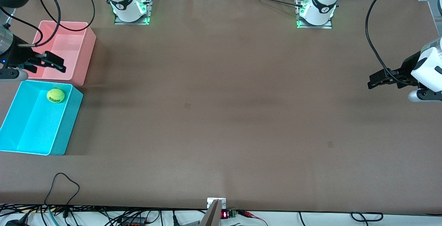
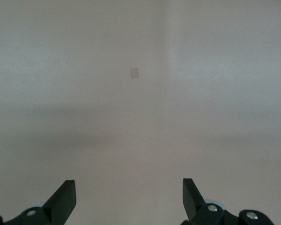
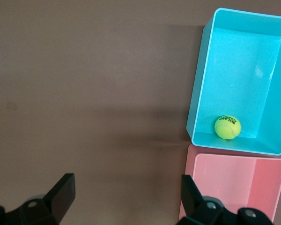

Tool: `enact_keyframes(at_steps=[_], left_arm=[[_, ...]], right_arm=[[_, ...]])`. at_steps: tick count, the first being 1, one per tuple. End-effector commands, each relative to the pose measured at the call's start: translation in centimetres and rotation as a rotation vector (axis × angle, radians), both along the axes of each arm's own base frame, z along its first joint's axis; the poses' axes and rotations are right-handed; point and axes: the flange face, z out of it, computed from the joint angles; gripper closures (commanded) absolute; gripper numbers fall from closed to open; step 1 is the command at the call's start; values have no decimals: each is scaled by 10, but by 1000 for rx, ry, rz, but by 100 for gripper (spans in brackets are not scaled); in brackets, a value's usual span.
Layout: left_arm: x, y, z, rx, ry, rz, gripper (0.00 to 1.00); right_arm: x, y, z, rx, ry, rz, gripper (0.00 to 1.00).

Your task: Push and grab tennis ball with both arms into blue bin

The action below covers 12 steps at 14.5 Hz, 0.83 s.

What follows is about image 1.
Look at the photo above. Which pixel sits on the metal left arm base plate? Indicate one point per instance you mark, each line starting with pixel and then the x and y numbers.
pixel 328 25

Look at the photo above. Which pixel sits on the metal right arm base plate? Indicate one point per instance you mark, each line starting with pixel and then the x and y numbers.
pixel 149 11

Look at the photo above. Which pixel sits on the yellow tennis ball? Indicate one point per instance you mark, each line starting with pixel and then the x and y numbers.
pixel 55 95

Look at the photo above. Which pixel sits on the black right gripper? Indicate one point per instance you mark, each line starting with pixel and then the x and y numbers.
pixel 14 56

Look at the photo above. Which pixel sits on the blue plastic bin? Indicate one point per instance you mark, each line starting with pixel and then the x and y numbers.
pixel 34 125

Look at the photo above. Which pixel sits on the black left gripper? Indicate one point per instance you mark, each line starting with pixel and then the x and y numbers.
pixel 407 68

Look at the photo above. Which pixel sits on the red clip lead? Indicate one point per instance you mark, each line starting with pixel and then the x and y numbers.
pixel 250 214

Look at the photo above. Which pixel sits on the small red LED display board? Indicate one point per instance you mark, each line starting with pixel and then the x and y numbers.
pixel 228 214

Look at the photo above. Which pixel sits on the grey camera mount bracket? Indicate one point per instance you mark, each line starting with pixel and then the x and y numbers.
pixel 214 215

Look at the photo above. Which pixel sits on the pink plastic bin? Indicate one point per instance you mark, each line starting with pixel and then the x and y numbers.
pixel 70 46

